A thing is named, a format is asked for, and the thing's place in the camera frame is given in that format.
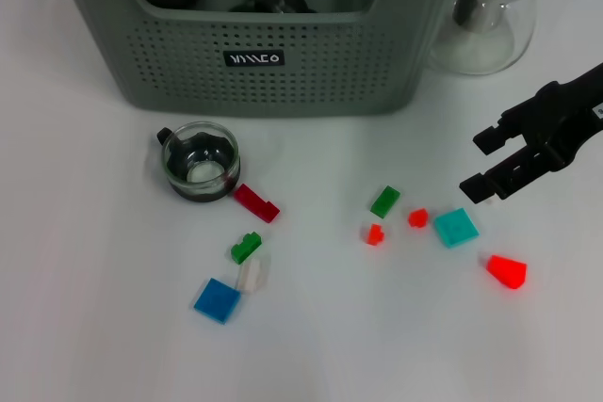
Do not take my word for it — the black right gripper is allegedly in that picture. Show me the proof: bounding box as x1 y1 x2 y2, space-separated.
458 61 603 206

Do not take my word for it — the small orange-red toy block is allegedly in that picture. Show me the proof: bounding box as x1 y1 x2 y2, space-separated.
407 207 431 229
366 222 387 247

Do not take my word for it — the green rectangular toy block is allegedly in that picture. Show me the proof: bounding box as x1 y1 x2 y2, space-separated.
370 185 402 219

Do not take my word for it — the orange-red wedge toy block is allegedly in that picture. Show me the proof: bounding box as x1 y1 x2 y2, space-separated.
479 253 529 290

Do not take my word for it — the grey-green perforated storage basket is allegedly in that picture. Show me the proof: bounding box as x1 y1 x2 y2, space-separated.
44 0 477 119

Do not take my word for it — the dark red toy block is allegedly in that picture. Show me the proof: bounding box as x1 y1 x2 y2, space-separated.
234 183 282 224

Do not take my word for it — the green notched toy block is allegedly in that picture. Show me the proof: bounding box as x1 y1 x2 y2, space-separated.
230 231 263 265

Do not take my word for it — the teal square toy plate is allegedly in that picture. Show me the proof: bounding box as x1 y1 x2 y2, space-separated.
432 207 481 249

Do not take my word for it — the glass carafe black lid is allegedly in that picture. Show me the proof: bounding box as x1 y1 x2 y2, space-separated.
428 0 538 76

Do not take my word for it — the blue square toy plate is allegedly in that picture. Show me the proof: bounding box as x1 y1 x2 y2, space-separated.
192 277 242 326

